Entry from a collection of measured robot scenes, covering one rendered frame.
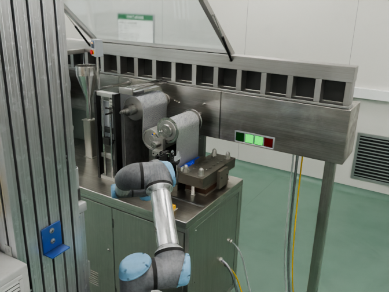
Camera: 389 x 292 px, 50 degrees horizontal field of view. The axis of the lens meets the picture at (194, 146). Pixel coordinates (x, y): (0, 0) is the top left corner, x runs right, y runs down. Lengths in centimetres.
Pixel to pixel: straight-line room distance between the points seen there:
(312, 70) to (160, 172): 100
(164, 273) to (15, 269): 53
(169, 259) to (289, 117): 113
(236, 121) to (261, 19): 253
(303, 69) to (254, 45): 267
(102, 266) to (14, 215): 151
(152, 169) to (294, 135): 93
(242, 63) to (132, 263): 133
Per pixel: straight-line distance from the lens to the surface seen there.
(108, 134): 250
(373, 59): 456
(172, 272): 157
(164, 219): 165
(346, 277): 347
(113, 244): 255
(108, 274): 271
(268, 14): 483
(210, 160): 252
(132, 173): 174
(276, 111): 236
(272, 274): 334
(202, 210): 221
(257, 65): 236
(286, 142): 238
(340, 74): 223
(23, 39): 119
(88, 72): 275
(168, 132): 231
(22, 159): 123
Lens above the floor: 194
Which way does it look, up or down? 19 degrees down
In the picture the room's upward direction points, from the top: 2 degrees clockwise
